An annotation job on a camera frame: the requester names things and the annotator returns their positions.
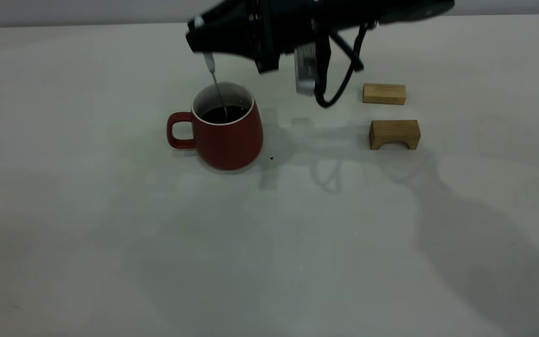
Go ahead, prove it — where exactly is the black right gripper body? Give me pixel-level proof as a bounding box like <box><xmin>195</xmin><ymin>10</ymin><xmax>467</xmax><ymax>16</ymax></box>
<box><xmin>251</xmin><ymin>0</ymin><xmax>332</xmax><ymax>74</ymax></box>

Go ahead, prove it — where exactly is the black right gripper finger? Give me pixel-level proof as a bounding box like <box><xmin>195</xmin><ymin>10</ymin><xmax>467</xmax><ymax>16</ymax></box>
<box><xmin>204</xmin><ymin>0</ymin><xmax>252</xmax><ymax>22</ymax></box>
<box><xmin>186</xmin><ymin>14</ymin><xmax>255</xmax><ymax>60</ymax></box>

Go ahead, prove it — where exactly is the spoon with pale blue handle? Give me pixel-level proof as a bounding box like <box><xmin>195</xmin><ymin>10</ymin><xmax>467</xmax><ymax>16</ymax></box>
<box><xmin>194</xmin><ymin>17</ymin><xmax>229</xmax><ymax>120</ymax></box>

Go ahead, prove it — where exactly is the red ceramic mug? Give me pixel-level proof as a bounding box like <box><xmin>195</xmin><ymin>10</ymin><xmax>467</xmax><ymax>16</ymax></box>
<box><xmin>166</xmin><ymin>82</ymin><xmax>264</xmax><ymax>171</ymax></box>

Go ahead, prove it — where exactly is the dark coffee liquid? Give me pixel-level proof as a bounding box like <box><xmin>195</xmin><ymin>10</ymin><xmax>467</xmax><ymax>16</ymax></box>
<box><xmin>202</xmin><ymin>105</ymin><xmax>249</xmax><ymax>125</ymax></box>

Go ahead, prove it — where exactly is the flat rectangular wooden block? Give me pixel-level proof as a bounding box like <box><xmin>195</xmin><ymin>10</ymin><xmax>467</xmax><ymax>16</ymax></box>
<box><xmin>362</xmin><ymin>83</ymin><xmax>407</xmax><ymax>105</ymax></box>

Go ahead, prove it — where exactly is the arched wooden block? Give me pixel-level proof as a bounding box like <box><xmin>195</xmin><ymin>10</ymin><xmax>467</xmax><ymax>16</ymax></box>
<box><xmin>369</xmin><ymin>119</ymin><xmax>421</xmax><ymax>151</ymax></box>

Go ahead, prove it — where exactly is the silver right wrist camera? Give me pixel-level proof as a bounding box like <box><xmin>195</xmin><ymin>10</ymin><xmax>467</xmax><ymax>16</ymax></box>
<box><xmin>294</xmin><ymin>44</ymin><xmax>318</xmax><ymax>95</ymax></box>

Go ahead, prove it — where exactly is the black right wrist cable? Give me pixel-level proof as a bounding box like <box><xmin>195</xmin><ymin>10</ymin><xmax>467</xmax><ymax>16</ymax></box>
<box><xmin>315</xmin><ymin>21</ymin><xmax>366</xmax><ymax>109</ymax></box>

